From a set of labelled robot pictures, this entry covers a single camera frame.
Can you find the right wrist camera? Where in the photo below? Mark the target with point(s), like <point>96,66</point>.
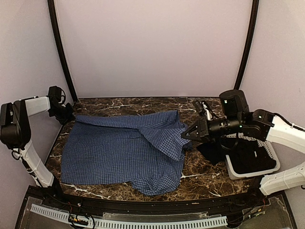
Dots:
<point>203,109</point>

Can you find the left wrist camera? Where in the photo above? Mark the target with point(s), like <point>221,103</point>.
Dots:
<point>56,95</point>

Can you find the black left corner post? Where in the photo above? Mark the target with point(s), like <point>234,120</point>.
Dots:
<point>60,49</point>

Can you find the black corner post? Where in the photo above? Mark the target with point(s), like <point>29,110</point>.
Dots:
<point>60,49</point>
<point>248,44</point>

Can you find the white plastic laundry basket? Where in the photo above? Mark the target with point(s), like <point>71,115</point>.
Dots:
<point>265,144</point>

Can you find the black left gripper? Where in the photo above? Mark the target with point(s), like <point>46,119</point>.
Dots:
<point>69,117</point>

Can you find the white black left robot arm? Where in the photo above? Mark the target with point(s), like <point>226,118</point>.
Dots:
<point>15,133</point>

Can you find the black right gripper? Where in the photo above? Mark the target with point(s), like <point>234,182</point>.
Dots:
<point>203,129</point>

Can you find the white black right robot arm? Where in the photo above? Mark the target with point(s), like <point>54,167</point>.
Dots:
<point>261,125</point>

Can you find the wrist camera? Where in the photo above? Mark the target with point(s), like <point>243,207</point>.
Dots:
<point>56,95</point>
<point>203,109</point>

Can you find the black front table rail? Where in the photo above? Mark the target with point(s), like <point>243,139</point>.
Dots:
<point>230,205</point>

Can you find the white slotted cable duct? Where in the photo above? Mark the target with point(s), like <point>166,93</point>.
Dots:
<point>132,221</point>

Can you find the blue checkered shirt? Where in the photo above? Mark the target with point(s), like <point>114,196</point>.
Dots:
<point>145,150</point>

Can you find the black right corner post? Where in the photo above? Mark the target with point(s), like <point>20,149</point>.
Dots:
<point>248,44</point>

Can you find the black garment in basket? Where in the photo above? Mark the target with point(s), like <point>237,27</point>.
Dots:
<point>246,157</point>

